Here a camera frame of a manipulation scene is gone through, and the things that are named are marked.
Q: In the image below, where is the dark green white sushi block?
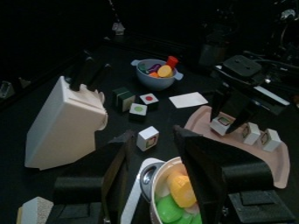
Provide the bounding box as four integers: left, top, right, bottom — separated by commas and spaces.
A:
110, 87, 136, 114

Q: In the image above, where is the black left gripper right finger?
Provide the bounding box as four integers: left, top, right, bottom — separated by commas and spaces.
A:
172, 125, 297, 224

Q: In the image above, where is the black knife handle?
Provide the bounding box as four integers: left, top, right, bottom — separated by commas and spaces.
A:
86, 63, 113, 92

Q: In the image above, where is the yellow toy food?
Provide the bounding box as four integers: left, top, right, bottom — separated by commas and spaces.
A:
165, 171, 198, 209

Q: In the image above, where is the pink plastic tray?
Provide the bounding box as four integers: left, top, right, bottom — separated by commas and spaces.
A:
182, 105, 292, 190

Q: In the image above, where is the sushi roll green dot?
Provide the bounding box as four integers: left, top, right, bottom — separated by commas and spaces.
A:
128, 102, 148, 123

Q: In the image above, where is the beige sponge block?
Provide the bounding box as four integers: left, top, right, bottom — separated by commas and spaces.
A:
14, 196, 54, 224

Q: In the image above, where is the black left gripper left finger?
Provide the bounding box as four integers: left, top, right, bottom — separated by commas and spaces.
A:
45, 129, 136, 224

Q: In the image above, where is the red toy piece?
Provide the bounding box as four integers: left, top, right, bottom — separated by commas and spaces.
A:
165, 55, 180, 69

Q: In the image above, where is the white sushi piece brown centre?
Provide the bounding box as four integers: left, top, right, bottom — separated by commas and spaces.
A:
241, 122, 261, 146
260, 128, 282, 153

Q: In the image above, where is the white sushi piece green filling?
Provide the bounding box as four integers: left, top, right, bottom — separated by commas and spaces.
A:
134, 125, 160, 152

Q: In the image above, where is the light blue toy bowl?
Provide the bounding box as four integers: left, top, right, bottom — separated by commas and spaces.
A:
129, 58, 184, 91

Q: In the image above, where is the white knife block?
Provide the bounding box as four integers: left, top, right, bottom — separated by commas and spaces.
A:
22, 75, 108, 172

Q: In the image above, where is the yellow toy disc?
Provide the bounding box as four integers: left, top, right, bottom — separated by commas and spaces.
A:
156, 64, 173, 79

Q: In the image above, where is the white sushi piece green centre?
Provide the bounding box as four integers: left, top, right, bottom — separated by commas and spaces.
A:
209, 111, 238, 137

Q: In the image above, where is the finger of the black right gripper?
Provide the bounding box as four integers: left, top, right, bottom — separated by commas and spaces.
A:
209, 87, 229, 123
224, 94, 257, 136

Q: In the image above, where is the silver pot white handle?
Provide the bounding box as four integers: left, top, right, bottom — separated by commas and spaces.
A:
118, 156, 204, 224

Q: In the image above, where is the sushi roll red dot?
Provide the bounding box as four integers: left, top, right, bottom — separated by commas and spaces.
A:
138, 93, 160, 111

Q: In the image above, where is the purple toy eggplant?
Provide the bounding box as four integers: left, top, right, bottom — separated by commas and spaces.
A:
146, 63, 162, 74

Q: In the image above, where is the white paper card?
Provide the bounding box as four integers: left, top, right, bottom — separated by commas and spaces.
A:
168, 91, 209, 109

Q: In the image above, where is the green toy food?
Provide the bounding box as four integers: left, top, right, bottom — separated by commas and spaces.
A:
154, 194, 184, 224

